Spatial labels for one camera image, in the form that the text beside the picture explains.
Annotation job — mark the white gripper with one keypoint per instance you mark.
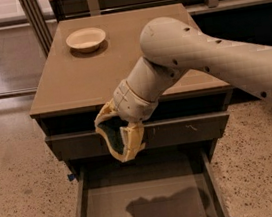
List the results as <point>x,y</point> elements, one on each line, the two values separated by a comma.
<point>131,102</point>

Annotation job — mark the green and yellow sponge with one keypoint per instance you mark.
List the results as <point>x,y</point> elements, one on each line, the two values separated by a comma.
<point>111,129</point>

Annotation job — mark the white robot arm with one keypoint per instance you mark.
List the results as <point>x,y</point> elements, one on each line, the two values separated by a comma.
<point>170,48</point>

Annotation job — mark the closed top drawer front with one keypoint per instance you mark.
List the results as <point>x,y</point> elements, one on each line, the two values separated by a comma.
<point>197,128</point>

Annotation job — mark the open middle drawer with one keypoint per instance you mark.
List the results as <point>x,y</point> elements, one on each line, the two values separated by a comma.
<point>174,184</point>

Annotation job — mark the brown drawer cabinet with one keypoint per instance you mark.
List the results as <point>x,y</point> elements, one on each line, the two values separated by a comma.
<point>75,85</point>

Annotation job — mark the blue tape piece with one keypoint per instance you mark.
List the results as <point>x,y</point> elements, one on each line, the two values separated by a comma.
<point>71,177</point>

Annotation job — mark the cream round bowl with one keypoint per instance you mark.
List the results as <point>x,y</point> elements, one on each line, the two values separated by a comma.
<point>86,40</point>

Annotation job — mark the metal frame post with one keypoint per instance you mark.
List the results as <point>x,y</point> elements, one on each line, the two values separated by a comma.
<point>35,18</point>

